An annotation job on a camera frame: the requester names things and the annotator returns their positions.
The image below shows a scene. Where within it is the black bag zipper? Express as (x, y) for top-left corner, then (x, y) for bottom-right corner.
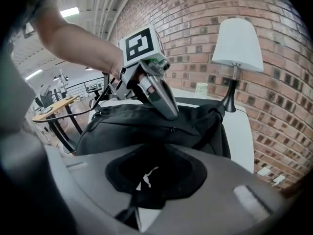
(106, 120), (178, 133)

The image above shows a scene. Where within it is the black office chair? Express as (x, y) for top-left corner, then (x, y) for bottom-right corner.
(39, 91), (54, 108)

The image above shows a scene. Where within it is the white shade table lamp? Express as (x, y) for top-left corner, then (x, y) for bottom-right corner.
(211, 18), (265, 113)

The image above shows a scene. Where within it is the person's left hand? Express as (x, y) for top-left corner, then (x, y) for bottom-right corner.
(135, 72), (156, 94)

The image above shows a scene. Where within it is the black cable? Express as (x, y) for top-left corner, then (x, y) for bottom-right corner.
(33, 73), (118, 125)

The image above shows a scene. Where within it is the white cup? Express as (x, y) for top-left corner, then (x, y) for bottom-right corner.
(194, 82), (209, 95)

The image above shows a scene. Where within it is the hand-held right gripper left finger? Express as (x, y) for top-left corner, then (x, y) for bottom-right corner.
(45, 142), (160, 235)

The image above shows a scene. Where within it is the long ceiling light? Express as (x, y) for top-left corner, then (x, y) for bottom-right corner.
(25, 69), (43, 80)
(59, 7), (80, 19)

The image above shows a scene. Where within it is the black metal railing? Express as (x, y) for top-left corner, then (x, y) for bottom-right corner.
(64, 80), (104, 98)

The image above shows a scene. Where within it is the wooden table with black legs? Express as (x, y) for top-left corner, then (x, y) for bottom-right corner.
(31, 95), (83, 154)

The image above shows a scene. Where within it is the white paper sheet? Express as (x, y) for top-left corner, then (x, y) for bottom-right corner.
(271, 174), (286, 187)
(257, 167), (272, 177)

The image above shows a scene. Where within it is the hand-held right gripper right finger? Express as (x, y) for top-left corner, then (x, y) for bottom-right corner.
(144, 142), (291, 235)

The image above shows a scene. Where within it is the black bag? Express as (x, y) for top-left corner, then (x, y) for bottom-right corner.
(75, 101), (232, 232)

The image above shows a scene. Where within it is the person's left forearm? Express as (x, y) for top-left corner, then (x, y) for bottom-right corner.
(33, 7), (126, 79)

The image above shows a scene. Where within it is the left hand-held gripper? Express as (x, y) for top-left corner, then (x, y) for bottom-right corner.
(108, 27), (179, 121)

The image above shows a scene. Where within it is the person's grey shirt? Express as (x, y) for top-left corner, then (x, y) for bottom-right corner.
(0, 0), (62, 141)

